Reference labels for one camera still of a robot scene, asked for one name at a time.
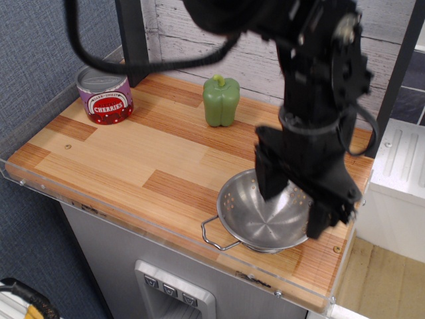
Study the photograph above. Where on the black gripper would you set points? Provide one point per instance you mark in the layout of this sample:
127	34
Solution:
313	159

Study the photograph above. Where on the silver metal colander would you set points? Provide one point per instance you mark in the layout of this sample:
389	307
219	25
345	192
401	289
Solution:
264	226

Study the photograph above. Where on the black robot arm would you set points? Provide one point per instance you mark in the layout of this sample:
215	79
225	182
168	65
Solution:
319	52

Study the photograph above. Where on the white toy sink counter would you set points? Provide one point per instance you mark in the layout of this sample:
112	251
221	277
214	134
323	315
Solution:
392	213

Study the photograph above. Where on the green toy bell pepper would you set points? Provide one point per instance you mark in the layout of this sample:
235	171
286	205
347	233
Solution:
220	98

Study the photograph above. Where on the silver dispenser button panel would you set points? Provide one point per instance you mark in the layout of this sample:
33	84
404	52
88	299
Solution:
166	295

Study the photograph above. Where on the grey toy fridge cabinet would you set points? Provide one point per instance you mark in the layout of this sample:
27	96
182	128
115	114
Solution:
112	250

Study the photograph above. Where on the cherries tin can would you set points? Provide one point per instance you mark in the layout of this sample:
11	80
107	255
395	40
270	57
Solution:
107	98

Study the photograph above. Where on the black and yellow object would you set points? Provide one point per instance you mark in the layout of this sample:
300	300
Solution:
18	300

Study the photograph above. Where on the dark right support post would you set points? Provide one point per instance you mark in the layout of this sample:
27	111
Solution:
412	34

